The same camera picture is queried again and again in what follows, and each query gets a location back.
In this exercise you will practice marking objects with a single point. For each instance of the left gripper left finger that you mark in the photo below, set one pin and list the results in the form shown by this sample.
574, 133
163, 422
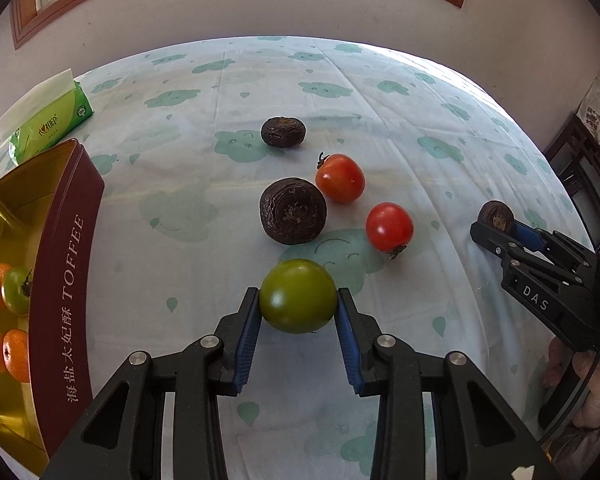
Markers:
119, 436

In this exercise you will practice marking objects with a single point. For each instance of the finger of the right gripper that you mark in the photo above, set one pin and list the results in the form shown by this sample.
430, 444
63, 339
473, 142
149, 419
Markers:
513, 256
533, 239

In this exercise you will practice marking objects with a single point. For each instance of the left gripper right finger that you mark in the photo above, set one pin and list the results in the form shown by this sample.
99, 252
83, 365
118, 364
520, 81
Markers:
476, 433

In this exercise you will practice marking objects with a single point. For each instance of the dark passion fruit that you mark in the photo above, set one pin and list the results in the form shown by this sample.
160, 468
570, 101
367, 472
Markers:
498, 216
293, 211
283, 132

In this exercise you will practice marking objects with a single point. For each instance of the red tomato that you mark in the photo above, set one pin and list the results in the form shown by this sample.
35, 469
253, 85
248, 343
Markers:
339, 178
389, 228

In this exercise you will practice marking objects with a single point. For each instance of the green tomato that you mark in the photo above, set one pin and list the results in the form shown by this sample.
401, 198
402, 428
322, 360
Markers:
298, 296
16, 290

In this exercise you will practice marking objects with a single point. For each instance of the person hand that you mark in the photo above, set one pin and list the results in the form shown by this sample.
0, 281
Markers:
576, 449

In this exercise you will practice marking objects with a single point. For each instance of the dark wooden cabinet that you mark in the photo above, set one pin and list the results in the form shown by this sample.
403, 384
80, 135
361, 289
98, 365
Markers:
575, 157

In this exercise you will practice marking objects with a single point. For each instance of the cloud pattern tablecloth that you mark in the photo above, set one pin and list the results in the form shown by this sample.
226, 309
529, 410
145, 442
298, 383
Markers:
222, 158

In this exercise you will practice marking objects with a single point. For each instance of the red gold toffee tin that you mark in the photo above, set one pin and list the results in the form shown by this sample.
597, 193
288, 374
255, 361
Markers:
48, 212

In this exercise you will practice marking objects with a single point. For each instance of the green tissue pack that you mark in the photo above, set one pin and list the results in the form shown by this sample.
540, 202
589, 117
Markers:
44, 116

